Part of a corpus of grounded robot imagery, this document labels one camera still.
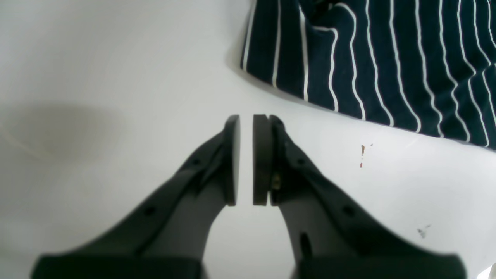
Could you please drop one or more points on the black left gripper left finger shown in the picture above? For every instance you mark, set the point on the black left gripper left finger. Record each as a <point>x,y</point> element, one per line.
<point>165,236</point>

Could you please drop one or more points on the navy white striped T-shirt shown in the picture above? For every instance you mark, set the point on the navy white striped T-shirt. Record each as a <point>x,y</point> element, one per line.
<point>425,66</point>

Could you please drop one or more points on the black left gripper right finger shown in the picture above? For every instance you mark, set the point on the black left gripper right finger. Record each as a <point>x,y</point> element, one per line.
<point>332,236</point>

